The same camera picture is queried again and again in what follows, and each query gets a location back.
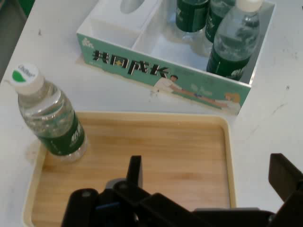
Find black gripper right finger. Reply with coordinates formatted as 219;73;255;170
268;153;303;227

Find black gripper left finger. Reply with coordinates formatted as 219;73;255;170
61;155;195;227

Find green label water bottle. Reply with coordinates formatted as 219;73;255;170
175;0;211;44
205;0;264;82
205;0;237;44
9;62;89;164

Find wooden tray with cream rim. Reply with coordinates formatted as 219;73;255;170
22;111;237;227

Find printed white cardboard box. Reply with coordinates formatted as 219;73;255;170
76;0;276;116

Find white tissue box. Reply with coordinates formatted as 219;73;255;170
89;0;162;36

